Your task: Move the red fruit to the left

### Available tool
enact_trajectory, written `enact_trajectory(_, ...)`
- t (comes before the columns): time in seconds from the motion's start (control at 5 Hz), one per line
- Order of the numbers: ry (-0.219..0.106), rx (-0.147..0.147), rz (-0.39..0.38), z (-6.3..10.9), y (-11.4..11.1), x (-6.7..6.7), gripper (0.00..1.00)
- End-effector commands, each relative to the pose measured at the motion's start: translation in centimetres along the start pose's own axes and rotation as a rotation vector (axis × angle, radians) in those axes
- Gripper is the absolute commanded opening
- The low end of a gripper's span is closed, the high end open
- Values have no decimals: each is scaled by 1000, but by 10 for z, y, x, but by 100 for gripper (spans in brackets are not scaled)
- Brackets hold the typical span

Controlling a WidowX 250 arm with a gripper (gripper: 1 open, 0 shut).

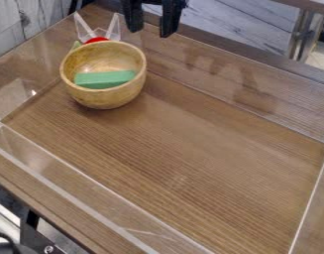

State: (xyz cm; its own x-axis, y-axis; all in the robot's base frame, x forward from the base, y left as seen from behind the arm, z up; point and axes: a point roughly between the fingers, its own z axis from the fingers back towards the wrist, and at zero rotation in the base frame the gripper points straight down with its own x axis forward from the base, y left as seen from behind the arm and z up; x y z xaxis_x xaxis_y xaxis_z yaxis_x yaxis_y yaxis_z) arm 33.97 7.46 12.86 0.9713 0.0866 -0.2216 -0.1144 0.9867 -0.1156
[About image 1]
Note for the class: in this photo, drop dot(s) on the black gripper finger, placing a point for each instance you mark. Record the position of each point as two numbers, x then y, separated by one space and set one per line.
169 19
132 12

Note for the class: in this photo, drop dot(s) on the clear acrylic corner bracket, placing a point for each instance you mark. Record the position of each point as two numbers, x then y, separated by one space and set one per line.
85 32

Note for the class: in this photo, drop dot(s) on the black table leg bracket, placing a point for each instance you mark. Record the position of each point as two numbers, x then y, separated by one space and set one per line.
32 238

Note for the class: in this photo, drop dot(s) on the red fruit with green leaf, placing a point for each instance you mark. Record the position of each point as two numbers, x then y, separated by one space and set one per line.
92 40

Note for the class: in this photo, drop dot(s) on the wooden bowl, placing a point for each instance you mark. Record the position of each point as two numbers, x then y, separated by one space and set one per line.
104 56

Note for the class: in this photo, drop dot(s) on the green rectangular block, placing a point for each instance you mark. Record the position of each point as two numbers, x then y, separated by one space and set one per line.
104 79

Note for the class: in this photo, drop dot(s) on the clear acrylic tray wall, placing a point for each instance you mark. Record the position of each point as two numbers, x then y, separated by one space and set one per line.
101 220

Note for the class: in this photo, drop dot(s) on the metal table leg background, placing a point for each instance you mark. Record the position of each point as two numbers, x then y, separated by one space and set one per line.
304 35

